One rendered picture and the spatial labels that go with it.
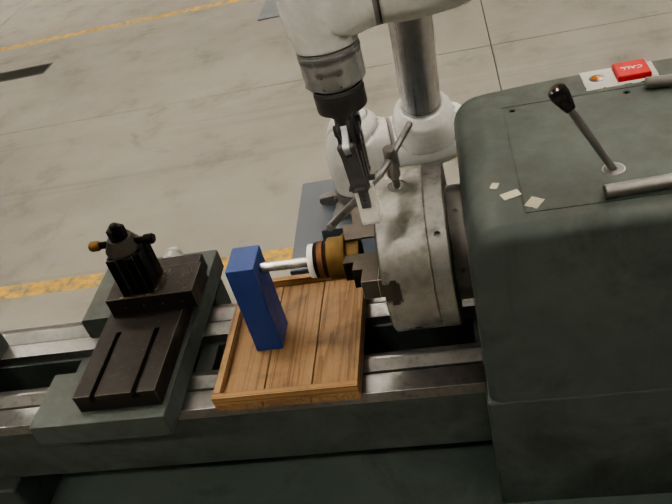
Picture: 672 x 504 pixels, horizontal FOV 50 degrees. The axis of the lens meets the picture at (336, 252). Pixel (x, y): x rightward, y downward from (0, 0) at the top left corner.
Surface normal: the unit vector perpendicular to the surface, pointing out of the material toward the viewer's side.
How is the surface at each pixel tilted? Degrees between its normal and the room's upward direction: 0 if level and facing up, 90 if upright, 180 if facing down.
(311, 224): 0
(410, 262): 61
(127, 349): 0
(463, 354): 29
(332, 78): 86
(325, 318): 0
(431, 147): 107
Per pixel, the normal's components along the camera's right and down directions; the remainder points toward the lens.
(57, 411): -0.22, -0.77
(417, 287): -0.11, 0.47
